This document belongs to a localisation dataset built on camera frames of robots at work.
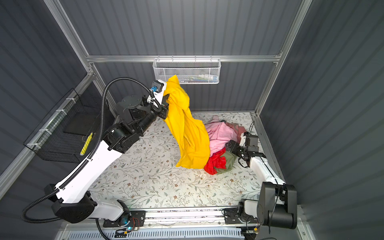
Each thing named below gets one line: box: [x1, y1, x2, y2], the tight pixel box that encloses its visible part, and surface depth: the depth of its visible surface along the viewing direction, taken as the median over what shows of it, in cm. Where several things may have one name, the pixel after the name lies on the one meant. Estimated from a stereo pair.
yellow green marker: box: [79, 132, 94, 156], surface depth 69 cm
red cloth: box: [203, 146, 226, 176], surface depth 88 cm
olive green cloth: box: [214, 150, 236, 175], surface depth 88 cm
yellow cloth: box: [163, 75, 210, 169], surface depth 78 cm
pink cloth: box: [205, 121, 238, 156], surface depth 93 cm
